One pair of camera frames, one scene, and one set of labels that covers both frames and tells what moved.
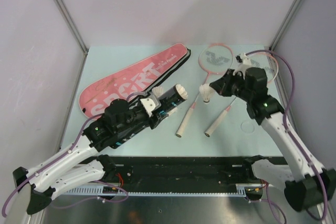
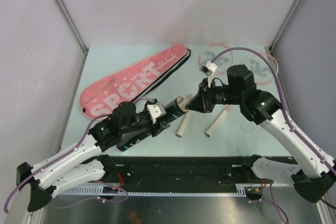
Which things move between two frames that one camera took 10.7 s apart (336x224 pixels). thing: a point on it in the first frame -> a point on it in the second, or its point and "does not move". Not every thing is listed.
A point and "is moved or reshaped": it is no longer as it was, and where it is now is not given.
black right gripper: x=221 y=86 -> x=202 y=102
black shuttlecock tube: x=171 y=97 is moved or reshaped
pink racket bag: x=141 y=77 does not move
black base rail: x=218 y=176 does not move
